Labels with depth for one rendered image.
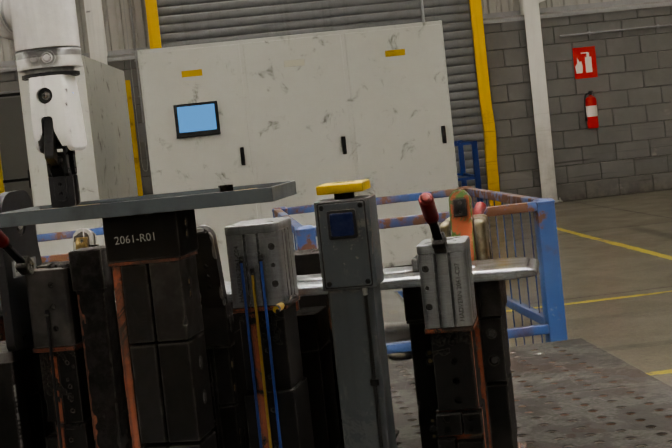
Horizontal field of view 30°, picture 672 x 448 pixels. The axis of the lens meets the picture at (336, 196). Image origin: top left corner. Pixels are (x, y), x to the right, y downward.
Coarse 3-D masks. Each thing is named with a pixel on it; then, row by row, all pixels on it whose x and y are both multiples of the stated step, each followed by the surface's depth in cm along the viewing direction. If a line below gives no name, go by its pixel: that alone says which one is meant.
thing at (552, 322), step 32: (448, 192) 498; (480, 192) 469; (384, 224) 378; (416, 224) 379; (512, 224) 431; (544, 224) 383; (544, 256) 384; (544, 288) 385; (384, 320) 410; (544, 320) 389
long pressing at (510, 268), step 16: (384, 272) 194; (400, 272) 193; (416, 272) 190; (480, 272) 180; (496, 272) 180; (512, 272) 179; (528, 272) 180; (304, 288) 185; (320, 288) 185; (384, 288) 183; (400, 288) 182; (0, 304) 206
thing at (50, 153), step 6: (48, 120) 160; (48, 126) 160; (48, 132) 160; (54, 132) 161; (48, 138) 160; (54, 138) 160; (48, 144) 159; (54, 144) 160; (48, 150) 159; (54, 150) 160; (48, 156) 159; (54, 156) 159; (48, 162) 160; (54, 162) 160
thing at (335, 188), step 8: (328, 184) 157; (336, 184) 156; (344, 184) 155; (352, 184) 155; (360, 184) 155; (368, 184) 159; (320, 192) 156; (328, 192) 156; (336, 192) 156; (344, 192) 155; (352, 192) 158
